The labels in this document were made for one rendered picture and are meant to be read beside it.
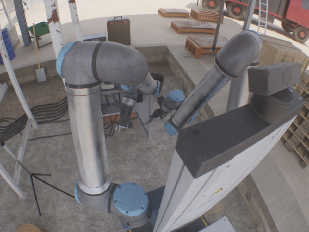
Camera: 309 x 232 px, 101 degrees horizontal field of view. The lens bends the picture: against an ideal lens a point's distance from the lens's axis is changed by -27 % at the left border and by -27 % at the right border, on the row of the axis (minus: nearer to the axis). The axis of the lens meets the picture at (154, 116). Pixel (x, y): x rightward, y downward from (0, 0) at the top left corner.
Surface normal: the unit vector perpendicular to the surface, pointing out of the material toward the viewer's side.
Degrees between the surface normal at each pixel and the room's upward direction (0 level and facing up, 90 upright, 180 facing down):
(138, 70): 82
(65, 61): 65
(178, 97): 19
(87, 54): 46
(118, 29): 90
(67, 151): 0
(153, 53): 90
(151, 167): 0
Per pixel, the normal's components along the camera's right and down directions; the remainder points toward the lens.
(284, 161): 0.04, -0.70
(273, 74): 0.39, 0.24
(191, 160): -0.90, 0.28
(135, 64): 0.72, 0.21
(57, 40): 0.25, 0.58
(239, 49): -0.30, 0.04
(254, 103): -1.00, 0.00
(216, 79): -0.56, 0.61
